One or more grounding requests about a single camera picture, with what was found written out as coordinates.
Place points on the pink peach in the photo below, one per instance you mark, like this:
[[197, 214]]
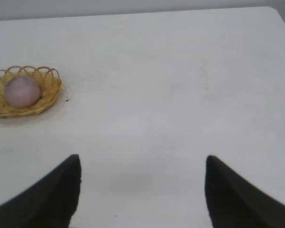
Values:
[[21, 91]]

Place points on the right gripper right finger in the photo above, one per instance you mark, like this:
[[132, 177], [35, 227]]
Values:
[[240, 204]]

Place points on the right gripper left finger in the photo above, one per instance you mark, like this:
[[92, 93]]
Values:
[[42, 204]]

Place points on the yellow woven basket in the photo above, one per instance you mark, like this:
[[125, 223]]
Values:
[[47, 95]]

